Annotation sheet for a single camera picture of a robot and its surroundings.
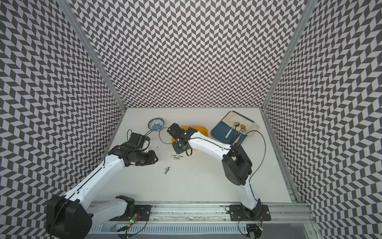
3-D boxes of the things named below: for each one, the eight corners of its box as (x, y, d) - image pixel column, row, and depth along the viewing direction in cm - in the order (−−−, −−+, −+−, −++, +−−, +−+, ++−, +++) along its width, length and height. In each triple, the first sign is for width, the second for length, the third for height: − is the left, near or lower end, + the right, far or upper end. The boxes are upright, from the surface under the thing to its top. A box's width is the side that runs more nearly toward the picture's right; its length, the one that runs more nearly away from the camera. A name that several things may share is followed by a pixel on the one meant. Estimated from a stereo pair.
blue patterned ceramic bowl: (149, 131, 107) (147, 126, 102) (152, 122, 113) (149, 116, 108) (163, 131, 107) (161, 126, 102) (164, 122, 113) (163, 116, 108)
